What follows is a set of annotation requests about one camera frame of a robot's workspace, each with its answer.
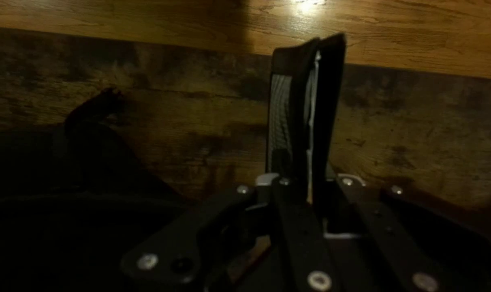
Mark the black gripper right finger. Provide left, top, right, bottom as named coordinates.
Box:
left=326, top=175, right=491, bottom=292

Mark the black backpack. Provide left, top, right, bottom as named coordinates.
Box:
left=0, top=87, right=190, bottom=292

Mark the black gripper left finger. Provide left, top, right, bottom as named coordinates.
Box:
left=120, top=185, right=289, bottom=287

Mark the black wallet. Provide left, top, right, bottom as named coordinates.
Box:
left=266, top=32, right=347, bottom=206

